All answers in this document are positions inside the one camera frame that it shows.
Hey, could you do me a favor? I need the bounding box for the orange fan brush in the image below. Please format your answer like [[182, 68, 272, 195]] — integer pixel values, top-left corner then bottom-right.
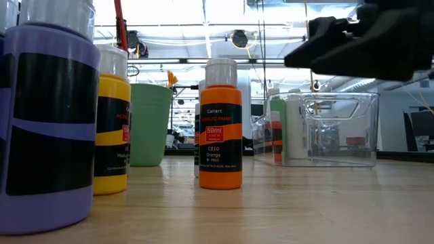
[[166, 70, 179, 89]]

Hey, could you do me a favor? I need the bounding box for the purple paint bottle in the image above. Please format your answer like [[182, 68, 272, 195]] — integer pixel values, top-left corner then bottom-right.
[[0, 0, 102, 237]]

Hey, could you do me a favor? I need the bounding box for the black aluminium frame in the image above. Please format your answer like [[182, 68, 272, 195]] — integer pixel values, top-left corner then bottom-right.
[[163, 147, 434, 164]]

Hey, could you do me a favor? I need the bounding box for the red orange paint bottle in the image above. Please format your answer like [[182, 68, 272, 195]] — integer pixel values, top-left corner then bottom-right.
[[270, 110, 283, 166]]

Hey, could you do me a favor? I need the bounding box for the yellow paint bottle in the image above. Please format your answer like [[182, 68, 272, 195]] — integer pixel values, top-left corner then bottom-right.
[[92, 43, 133, 197]]

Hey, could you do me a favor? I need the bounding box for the green plastic cup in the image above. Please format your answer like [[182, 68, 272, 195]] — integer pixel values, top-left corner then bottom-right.
[[128, 83, 174, 168]]

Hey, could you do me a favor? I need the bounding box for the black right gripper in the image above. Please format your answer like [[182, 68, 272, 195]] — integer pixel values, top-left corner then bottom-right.
[[283, 0, 434, 83]]

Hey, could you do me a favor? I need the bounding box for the blue paint bottle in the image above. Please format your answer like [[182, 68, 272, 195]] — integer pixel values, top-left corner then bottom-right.
[[0, 0, 20, 57]]

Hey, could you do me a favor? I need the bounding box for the clear plastic bin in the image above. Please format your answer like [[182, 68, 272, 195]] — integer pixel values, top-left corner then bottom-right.
[[251, 91, 380, 169]]

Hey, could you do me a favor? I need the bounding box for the black cable reel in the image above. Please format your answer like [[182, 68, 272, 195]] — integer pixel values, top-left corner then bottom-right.
[[230, 29, 250, 49], [125, 29, 150, 59]]

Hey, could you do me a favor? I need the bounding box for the white building column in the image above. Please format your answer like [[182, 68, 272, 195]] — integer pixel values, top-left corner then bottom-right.
[[236, 69, 253, 140]]

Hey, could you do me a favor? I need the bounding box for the black metal frame stand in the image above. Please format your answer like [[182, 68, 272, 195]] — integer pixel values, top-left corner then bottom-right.
[[171, 84, 201, 150]]

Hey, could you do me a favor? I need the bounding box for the dark computer monitor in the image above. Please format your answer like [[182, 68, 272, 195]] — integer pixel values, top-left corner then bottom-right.
[[402, 108, 434, 153]]

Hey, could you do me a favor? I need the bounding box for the large green paint bottle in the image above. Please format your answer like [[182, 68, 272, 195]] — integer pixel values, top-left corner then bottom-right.
[[265, 87, 288, 160]]

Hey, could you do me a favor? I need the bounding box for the small white paint bottle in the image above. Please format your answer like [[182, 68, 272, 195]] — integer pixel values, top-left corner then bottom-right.
[[193, 79, 206, 179]]

